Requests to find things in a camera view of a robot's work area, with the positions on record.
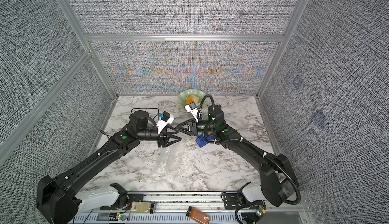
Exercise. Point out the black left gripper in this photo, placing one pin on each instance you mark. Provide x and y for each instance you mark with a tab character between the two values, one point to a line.
164	141

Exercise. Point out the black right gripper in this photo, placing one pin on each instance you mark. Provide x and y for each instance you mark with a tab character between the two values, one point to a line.
194	127

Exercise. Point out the blue tape dispenser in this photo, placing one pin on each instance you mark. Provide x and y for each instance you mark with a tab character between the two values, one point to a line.
201	142

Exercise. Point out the clear bubble wrap sheet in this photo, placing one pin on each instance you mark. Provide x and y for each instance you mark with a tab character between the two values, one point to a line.
176	167

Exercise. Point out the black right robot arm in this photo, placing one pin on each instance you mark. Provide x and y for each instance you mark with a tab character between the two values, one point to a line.
278	182

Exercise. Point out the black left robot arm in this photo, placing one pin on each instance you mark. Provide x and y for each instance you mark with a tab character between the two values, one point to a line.
58	198

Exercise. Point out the orange bread roll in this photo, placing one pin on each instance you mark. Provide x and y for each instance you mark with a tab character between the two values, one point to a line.
192	98

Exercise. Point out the green scalloped plate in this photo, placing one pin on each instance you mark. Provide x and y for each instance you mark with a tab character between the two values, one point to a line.
182	96

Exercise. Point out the beige electronics box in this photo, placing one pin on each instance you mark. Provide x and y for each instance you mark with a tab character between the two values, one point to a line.
142	207

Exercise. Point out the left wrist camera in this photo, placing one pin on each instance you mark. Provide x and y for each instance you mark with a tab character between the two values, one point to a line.
165	118

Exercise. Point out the aluminium front rail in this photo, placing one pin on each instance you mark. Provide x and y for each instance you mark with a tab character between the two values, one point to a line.
171	208

